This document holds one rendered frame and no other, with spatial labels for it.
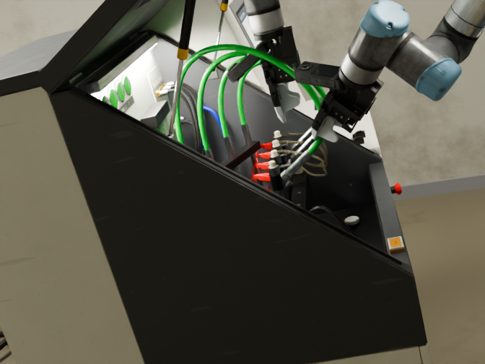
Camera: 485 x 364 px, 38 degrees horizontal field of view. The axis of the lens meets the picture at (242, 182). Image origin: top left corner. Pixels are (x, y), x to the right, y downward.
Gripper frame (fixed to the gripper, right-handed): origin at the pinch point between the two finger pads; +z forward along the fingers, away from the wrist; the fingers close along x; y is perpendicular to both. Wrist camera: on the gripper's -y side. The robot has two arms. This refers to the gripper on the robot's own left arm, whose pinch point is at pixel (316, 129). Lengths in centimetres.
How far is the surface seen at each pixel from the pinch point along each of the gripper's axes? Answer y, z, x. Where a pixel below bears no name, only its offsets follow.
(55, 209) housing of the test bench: -30, 11, -46
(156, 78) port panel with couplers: -46, 30, 9
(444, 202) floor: 49, 180, 172
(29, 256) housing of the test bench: -30, 21, -53
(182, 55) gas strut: -23.9, -19.1, -21.1
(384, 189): 18.8, 25.2, 19.2
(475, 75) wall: 22, 127, 209
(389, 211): 22.7, 18.0, 8.4
